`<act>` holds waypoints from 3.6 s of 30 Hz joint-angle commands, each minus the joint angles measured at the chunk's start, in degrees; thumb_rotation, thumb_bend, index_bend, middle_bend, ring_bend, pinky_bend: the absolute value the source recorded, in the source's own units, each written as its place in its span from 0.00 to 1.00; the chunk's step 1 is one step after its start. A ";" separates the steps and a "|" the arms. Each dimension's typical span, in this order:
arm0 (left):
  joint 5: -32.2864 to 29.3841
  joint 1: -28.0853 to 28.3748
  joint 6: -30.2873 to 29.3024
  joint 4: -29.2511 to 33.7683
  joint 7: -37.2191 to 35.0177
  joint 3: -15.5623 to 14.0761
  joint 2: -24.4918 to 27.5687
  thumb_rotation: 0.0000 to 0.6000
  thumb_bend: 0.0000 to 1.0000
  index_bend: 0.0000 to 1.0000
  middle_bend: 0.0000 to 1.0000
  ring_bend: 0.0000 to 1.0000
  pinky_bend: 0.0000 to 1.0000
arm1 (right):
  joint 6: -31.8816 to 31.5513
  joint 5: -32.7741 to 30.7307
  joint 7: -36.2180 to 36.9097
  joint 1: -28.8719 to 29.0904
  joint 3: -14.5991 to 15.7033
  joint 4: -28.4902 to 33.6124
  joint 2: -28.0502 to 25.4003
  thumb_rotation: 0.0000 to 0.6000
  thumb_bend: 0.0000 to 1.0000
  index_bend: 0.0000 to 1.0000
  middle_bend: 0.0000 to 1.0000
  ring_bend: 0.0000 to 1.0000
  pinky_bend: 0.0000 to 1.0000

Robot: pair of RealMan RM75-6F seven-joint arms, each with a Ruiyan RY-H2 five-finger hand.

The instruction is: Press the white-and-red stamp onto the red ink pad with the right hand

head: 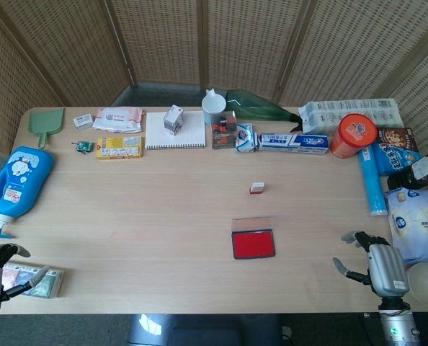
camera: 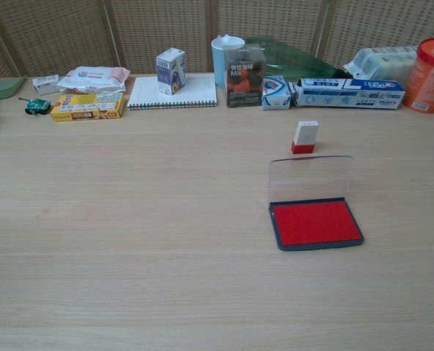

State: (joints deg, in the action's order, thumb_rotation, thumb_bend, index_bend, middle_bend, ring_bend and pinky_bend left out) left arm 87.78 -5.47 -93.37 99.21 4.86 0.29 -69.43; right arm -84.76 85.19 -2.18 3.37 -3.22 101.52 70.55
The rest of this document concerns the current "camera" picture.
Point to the white and red stamp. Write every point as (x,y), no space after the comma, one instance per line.
(306,135)

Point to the red ink pad with clear lid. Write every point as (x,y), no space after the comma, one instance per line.
(315,223)

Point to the white spiral notebook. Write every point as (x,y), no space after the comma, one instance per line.
(173,98)

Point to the small white and blue box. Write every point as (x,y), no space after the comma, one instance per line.
(275,93)

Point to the clear box with dark label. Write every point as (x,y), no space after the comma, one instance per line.
(245,78)

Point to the light blue plastic cup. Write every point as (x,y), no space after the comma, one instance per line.
(218,62)

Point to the small purple milk carton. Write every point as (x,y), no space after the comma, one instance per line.
(170,71)

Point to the green plastic bag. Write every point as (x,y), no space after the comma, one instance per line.
(293,60)

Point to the wooden lattice folding screen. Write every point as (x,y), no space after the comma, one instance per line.
(217,33)

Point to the yellow flat cardboard box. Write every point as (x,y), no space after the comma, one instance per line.
(89,106)

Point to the white blue toothpaste box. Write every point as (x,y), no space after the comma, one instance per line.
(348,94)

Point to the white wet wipes pack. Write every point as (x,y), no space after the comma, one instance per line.
(93,78)

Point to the small white medicine box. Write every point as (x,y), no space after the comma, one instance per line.
(46,84)

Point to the green toy tank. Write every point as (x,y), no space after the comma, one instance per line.
(36,105)

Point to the white plastic food package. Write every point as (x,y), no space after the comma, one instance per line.
(383,62)

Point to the orange canister with red lid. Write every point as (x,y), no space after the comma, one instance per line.
(427,78)

